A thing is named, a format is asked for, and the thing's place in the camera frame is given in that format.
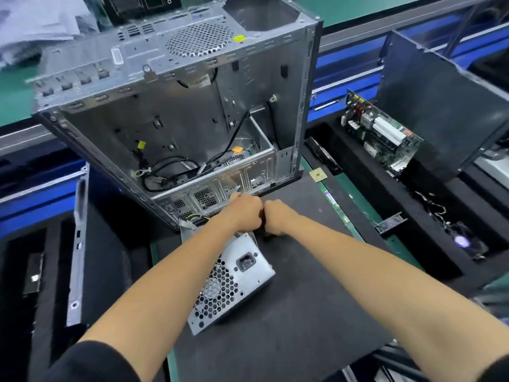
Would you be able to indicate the person's left hand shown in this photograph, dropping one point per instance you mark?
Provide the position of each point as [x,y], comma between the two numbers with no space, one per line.
[238,212]

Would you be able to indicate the person's right hand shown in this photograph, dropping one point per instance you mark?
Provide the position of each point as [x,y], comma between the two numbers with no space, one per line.
[278,217]

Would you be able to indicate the silver power supply unit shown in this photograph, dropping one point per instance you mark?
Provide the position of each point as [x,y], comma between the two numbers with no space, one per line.
[231,286]

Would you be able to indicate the person's right forearm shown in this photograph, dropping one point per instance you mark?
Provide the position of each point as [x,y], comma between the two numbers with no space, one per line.
[398,298]

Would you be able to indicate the person's left forearm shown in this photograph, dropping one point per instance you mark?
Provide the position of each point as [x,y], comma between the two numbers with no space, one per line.
[159,306]

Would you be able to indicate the silver metal computer case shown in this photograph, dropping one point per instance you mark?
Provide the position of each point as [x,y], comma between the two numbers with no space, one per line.
[183,107]

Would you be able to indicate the person's black clothing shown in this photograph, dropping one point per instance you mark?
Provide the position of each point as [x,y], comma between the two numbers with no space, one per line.
[87,363]

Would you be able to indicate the small beige square chip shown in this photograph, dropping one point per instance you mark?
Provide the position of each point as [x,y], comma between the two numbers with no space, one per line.
[318,174]

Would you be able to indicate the black foam work mat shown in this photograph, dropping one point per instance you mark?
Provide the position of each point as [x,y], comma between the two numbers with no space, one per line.
[310,314]

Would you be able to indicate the green board with white parts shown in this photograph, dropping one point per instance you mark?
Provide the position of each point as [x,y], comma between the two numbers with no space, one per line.
[382,133]

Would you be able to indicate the black foam tray with recess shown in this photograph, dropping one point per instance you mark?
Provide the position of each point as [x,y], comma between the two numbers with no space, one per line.
[421,234]

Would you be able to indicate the dark grey case side panel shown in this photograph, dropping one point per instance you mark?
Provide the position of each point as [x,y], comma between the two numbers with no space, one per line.
[79,250]

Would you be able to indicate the small black lit fan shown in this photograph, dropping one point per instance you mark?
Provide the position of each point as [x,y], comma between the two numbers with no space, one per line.
[462,241]

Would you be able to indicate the large black metal panel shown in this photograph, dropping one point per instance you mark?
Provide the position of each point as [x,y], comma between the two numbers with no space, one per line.
[445,95]

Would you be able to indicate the small black rectangular component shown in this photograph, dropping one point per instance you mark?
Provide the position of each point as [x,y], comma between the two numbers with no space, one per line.
[33,273]

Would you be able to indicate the black foam tray with slots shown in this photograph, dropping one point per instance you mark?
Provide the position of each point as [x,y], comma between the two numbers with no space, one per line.
[40,314]

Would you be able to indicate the grey round metal part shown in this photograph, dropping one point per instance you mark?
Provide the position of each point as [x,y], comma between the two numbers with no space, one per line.
[497,151]

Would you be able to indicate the black cardboard box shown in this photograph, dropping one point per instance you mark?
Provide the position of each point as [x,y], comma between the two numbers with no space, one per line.
[135,5]

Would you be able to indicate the green conveyor belt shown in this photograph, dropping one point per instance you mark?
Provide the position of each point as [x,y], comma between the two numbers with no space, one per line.
[12,91]

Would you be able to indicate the stack of grey paper sheets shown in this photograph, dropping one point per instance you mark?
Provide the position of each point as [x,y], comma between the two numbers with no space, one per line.
[40,24]

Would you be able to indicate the small black metal bracket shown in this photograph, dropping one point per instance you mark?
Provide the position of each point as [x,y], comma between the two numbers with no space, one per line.
[391,224]

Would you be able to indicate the grey metal conveyor rail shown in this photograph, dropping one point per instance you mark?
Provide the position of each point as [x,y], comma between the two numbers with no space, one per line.
[382,27]

